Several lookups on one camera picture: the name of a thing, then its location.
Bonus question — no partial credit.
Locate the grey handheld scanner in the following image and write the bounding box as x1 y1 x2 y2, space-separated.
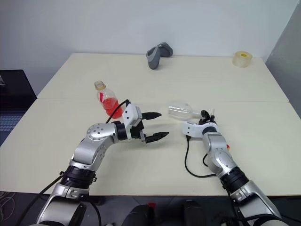
145 41 174 70

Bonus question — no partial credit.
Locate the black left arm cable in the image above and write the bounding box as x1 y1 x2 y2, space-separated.
35 99 131 197

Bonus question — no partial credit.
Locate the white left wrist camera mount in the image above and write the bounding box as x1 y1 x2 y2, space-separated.
122 104 143 141

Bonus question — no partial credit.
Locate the black laptop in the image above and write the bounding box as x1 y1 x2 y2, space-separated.
0 69 38 147

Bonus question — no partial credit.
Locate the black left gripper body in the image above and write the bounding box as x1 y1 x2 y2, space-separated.
130 112 148 143

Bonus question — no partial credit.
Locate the dark rounded shape red spot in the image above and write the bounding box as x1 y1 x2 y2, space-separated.
124 203 157 226

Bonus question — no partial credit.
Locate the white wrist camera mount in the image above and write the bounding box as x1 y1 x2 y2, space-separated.
182 121 205 138
122 104 143 141

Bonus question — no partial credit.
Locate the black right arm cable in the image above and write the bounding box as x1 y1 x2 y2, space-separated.
184 136 218 178

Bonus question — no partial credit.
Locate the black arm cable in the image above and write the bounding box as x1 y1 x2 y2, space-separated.
35 99 131 197
184 136 218 178

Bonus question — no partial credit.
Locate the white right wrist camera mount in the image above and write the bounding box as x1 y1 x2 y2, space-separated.
182 121 205 138

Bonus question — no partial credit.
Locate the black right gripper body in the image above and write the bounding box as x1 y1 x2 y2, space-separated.
198 117 218 127

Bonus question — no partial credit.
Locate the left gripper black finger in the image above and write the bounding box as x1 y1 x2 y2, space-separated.
143 131 170 144
142 112 163 120

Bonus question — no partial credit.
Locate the bottle with red liquid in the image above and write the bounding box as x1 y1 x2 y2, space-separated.
94 80 124 119

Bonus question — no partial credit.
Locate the clear plastic bottle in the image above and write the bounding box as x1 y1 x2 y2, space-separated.
167 100 216 122

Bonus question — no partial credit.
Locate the translucent yellowish tape roll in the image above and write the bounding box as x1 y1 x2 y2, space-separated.
232 50 253 68

